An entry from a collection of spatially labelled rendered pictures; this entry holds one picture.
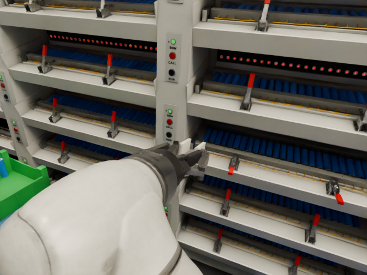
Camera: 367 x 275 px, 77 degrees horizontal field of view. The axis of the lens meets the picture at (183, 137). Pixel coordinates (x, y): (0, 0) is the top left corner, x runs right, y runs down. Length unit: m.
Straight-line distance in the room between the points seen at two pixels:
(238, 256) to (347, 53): 0.73
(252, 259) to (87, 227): 0.83
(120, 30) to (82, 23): 0.13
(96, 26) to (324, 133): 0.67
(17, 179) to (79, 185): 0.71
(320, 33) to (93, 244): 0.58
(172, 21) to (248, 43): 0.19
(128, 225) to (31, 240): 0.07
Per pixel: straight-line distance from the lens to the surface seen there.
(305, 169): 0.74
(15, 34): 1.11
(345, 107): 0.70
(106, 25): 0.74
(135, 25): 0.69
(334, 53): 0.61
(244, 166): 0.73
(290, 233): 0.85
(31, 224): 0.20
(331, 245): 0.89
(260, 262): 0.99
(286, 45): 0.59
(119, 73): 0.82
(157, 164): 0.31
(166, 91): 0.67
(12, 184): 0.91
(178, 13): 0.63
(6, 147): 1.34
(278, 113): 0.64
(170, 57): 0.64
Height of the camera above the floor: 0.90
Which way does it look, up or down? 27 degrees down
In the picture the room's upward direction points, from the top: 4 degrees clockwise
